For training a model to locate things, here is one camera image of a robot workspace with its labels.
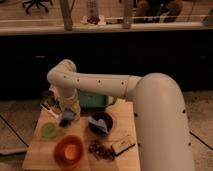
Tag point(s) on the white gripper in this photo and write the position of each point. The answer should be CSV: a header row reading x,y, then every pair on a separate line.
x,y
71,103

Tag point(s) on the blue sponge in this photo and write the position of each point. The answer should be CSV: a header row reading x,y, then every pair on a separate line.
x,y
68,114

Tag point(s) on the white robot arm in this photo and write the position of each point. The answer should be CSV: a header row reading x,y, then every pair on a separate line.
x,y
162,129

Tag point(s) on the green rectangular tray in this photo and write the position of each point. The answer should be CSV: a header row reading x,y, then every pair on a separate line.
x,y
90,100

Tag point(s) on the blue cloth in bowl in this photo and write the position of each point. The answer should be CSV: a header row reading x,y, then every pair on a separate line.
x,y
101,125

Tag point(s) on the black bowl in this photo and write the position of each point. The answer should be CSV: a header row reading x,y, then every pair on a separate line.
x,y
100,116

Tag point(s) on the orange plastic bowl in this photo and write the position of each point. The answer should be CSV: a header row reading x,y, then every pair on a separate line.
x,y
68,152

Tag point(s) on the wooden table board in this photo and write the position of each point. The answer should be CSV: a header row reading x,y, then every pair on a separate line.
x,y
40,154

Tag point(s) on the black office chair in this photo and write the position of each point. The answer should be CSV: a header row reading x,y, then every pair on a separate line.
x,y
38,3

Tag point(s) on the dark utensil with white handle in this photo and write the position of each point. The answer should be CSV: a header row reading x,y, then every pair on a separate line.
x,y
50,103

